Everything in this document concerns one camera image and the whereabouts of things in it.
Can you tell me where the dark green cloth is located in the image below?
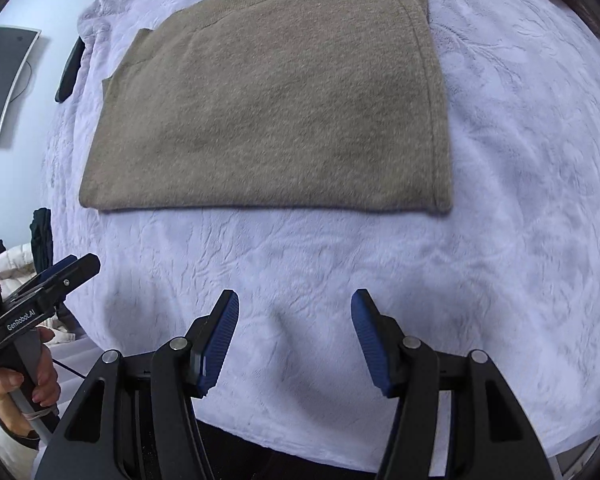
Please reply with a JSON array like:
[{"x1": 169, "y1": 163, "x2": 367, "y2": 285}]
[{"x1": 30, "y1": 207, "x2": 57, "y2": 281}]

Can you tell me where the person's left hand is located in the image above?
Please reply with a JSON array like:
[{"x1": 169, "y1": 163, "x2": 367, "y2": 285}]
[{"x1": 0, "y1": 327, "x2": 62, "y2": 427}]

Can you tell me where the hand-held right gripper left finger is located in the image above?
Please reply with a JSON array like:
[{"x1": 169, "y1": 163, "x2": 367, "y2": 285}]
[{"x1": 34, "y1": 289, "x2": 241, "y2": 480}]

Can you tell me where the person's dark clothing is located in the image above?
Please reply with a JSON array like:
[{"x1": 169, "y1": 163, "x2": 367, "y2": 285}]
[{"x1": 195, "y1": 419, "x2": 396, "y2": 480}]

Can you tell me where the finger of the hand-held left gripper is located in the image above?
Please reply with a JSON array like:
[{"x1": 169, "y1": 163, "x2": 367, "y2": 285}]
[
  {"x1": 14, "y1": 254, "x2": 79, "y2": 302},
  {"x1": 29, "y1": 254, "x2": 101, "y2": 312}
]

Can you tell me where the black monitor cable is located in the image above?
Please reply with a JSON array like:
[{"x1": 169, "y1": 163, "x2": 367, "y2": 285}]
[{"x1": 10, "y1": 60, "x2": 34, "y2": 102}]

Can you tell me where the lavender textured blanket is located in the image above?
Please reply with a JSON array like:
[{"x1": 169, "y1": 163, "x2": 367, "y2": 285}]
[{"x1": 40, "y1": 0, "x2": 600, "y2": 476}]

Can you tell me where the curved wall monitor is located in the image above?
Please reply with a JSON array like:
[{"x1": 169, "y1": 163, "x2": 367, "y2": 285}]
[{"x1": 0, "y1": 27, "x2": 42, "y2": 141}]

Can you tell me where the black flat object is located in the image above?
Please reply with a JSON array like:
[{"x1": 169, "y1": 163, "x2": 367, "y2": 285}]
[{"x1": 55, "y1": 39, "x2": 87, "y2": 104}]

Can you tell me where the taupe knit sweater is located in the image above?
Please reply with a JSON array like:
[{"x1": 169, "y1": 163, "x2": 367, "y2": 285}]
[{"x1": 79, "y1": 0, "x2": 453, "y2": 216}]

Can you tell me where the person's left forearm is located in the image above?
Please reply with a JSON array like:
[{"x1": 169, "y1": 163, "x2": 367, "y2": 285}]
[{"x1": 0, "y1": 400, "x2": 43, "y2": 480}]

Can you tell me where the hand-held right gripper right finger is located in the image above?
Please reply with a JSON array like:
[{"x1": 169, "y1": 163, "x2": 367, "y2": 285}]
[{"x1": 350, "y1": 289, "x2": 556, "y2": 480}]

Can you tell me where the white puffy cloth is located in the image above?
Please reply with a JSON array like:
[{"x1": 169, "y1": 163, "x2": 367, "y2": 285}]
[{"x1": 0, "y1": 242, "x2": 37, "y2": 277}]

